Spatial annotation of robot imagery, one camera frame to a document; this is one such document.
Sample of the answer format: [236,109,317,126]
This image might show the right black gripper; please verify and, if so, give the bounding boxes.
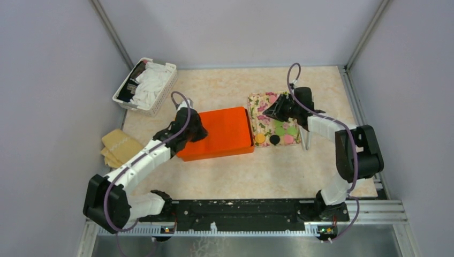
[263,94,301,122]

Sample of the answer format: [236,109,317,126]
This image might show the floral serving tray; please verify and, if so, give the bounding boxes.
[247,92,301,147]

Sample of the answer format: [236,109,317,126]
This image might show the orange box lid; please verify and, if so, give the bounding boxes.
[176,106,255,158]

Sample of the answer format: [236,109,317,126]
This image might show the metal tongs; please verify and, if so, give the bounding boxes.
[299,126,312,150]

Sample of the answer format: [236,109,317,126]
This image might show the orange cookie box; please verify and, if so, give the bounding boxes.
[176,137,254,162]

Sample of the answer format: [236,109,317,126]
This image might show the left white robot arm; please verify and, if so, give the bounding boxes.
[82,99,208,234]

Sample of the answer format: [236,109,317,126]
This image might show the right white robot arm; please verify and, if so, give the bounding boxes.
[263,87,384,221]

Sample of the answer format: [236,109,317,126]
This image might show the pink cookie back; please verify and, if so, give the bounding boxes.
[269,95,278,104]

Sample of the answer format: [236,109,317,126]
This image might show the pink cookie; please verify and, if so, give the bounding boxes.
[283,134,294,145]
[269,95,278,104]

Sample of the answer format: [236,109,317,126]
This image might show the green cookie middle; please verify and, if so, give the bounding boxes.
[274,120,283,127]

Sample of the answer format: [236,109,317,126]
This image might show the green cookie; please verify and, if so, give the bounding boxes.
[275,127,286,137]
[286,126,299,137]
[274,120,283,127]

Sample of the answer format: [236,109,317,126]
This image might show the green cookie right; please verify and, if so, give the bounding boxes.
[286,126,299,137]

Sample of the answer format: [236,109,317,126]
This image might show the green cookie lower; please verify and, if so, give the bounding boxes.
[275,127,286,137]

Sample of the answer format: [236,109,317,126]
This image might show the pink cookie front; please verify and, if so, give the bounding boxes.
[283,134,294,145]

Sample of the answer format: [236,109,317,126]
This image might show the black cookie front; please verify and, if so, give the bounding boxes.
[269,134,281,146]

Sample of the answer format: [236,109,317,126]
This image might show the yellow cookie front left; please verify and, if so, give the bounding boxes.
[254,133,266,144]

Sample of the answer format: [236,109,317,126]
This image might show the white plastic basket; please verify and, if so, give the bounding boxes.
[112,57,178,117]

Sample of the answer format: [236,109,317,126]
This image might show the white cloth in basket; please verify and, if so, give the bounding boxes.
[130,61,175,109]

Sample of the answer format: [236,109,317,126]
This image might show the dark item in basket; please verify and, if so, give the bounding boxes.
[116,61,147,102]

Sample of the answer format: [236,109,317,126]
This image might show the yellow folded cloth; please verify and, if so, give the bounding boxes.
[101,129,144,169]

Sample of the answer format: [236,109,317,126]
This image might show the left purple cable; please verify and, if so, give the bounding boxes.
[103,91,192,257]

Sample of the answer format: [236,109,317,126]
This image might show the purple cable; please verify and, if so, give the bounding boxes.
[103,91,192,257]
[286,63,361,242]

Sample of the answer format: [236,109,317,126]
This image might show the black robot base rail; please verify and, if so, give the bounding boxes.
[139,198,350,232]

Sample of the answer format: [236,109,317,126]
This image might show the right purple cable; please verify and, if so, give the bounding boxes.
[286,63,361,242]

